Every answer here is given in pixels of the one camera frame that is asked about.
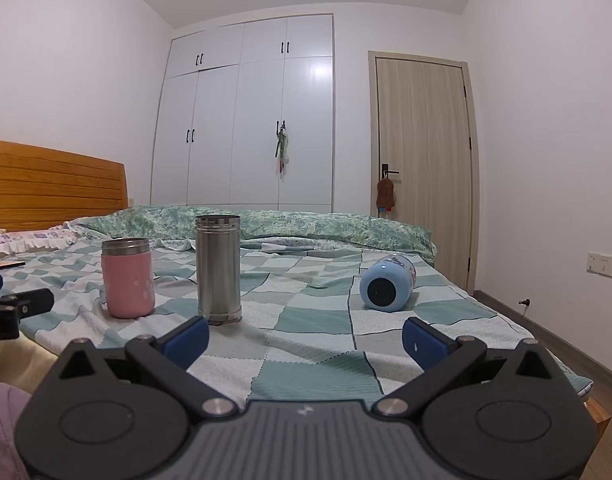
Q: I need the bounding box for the white wall socket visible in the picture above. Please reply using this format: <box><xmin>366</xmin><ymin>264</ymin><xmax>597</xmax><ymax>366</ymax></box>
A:
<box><xmin>586</xmin><ymin>251</ymin><xmax>612</xmax><ymax>280</ymax></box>

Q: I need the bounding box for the green floral quilt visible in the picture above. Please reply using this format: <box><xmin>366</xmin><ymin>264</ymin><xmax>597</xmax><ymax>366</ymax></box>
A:
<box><xmin>70</xmin><ymin>205</ymin><xmax>437</xmax><ymax>267</ymax></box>

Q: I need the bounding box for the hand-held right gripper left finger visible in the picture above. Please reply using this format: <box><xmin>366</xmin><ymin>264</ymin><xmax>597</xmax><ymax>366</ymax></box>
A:
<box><xmin>48</xmin><ymin>316</ymin><xmax>239</xmax><ymax>420</ymax></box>

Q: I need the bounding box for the tall stainless steel cup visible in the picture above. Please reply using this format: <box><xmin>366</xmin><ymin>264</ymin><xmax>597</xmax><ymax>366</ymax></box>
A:
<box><xmin>195</xmin><ymin>214</ymin><xmax>243</xmax><ymax>326</ymax></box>

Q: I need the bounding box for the wooden bed frame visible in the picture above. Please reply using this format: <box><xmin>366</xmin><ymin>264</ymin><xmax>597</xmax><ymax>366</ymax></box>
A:
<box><xmin>584</xmin><ymin>394</ymin><xmax>612</xmax><ymax>466</ymax></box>

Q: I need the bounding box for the wooden headboard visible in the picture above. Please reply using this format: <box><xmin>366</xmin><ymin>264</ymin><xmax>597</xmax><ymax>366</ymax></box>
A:
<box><xmin>0</xmin><ymin>138</ymin><xmax>129</xmax><ymax>233</ymax></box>

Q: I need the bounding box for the green hanging cloth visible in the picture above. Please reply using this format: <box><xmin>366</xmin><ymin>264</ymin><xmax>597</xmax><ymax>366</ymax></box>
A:
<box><xmin>274</xmin><ymin>121</ymin><xmax>291</xmax><ymax>179</ymax></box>

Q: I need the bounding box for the wooden door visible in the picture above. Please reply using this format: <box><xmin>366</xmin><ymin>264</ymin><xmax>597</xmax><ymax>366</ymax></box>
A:
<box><xmin>368</xmin><ymin>50</ymin><xmax>481</xmax><ymax>296</ymax></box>

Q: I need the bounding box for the brown hanging pouch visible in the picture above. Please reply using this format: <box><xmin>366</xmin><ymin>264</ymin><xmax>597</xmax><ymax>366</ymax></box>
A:
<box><xmin>376</xmin><ymin>178</ymin><xmax>397</xmax><ymax>213</ymax></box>

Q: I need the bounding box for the floral ruffled pillow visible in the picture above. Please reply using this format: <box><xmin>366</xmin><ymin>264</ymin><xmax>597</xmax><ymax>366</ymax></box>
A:
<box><xmin>0</xmin><ymin>221</ymin><xmax>94</xmax><ymax>255</ymax></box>

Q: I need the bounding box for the checkered green blanket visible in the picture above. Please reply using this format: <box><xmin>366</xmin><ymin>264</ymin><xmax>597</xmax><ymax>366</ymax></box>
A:
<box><xmin>0</xmin><ymin>232</ymin><xmax>594</xmax><ymax>411</ymax></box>

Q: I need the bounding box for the person's pink clothing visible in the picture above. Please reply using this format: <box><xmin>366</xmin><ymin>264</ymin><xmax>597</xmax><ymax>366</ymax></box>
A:
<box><xmin>0</xmin><ymin>380</ymin><xmax>33</xmax><ymax>480</ymax></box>

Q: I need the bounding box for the white wardrobe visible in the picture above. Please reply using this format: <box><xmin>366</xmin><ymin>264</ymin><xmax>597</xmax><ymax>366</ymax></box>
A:
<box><xmin>150</xmin><ymin>14</ymin><xmax>335</xmax><ymax>214</ymax></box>

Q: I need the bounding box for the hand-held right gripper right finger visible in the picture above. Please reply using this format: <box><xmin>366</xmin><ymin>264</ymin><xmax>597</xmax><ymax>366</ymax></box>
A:
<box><xmin>373</xmin><ymin>316</ymin><xmax>554</xmax><ymax>418</ymax></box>

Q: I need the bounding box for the pink cup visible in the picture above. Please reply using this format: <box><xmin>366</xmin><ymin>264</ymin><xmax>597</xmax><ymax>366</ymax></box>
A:
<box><xmin>101</xmin><ymin>237</ymin><xmax>156</xmax><ymax>320</ymax></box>

